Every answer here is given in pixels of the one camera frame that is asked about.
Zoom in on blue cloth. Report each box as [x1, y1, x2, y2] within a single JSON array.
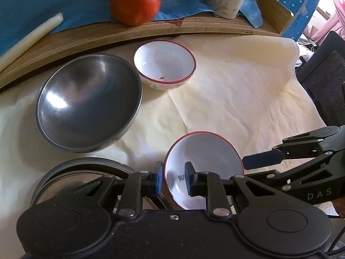
[[1, 0, 263, 54]]

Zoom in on wooden cutting board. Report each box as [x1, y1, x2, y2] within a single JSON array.
[[1, 0, 293, 91]]

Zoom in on right hand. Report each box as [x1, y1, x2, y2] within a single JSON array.
[[332, 198, 345, 219]]

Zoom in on small steel plate with sticker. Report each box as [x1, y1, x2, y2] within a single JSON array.
[[30, 157, 168, 211]]

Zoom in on large steel bowl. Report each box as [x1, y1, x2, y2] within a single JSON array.
[[36, 53, 143, 153]]

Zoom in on white red-rimmed bowl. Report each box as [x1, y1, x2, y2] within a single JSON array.
[[133, 40, 196, 91], [163, 131, 244, 210]]

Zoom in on cream paper sheet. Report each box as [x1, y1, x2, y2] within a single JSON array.
[[1, 35, 324, 242]]

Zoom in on black mesh office chair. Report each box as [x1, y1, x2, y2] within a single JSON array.
[[296, 31, 344, 126]]

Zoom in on red tomato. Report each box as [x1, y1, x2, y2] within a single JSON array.
[[109, 0, 161, 26]]

